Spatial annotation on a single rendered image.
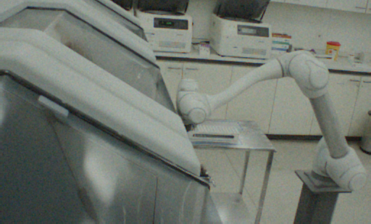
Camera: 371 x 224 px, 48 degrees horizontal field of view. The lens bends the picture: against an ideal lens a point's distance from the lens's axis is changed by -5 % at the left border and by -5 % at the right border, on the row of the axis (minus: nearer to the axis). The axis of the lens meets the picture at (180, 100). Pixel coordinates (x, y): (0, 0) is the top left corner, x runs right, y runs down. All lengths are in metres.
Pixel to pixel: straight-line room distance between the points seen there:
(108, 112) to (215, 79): 3.74
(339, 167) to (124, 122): 1.63
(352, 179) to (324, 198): 0.34
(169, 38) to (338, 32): 2.27
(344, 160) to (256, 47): 2.48
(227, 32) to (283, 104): 1.02
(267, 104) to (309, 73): 2.80
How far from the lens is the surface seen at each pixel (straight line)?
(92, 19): 1.56
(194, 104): 1.83
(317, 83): 1.94
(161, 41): 4.28
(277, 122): 4.82
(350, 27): 5.64
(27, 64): 0.72
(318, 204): 2.53
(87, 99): 0.73
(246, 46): 4.45
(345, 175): 2.24
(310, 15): 5.35
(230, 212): 2.88
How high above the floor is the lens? 1.78
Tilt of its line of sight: 18 degrees down
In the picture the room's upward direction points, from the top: 6 degrees clockwise
